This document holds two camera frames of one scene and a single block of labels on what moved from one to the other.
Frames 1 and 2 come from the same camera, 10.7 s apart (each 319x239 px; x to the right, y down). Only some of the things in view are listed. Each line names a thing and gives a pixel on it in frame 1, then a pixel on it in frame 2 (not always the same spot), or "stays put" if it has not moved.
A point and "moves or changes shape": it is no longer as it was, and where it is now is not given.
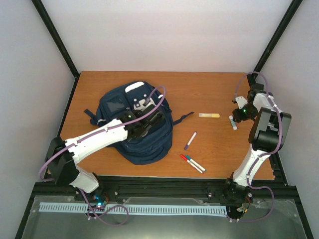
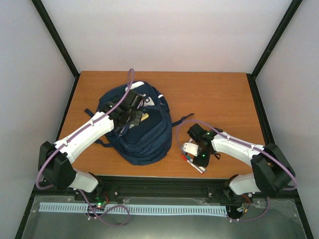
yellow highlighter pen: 209,115 moves or changes shape
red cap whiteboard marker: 191,164 stays put
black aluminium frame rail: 172,187 stays put
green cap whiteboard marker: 190,159 stays put
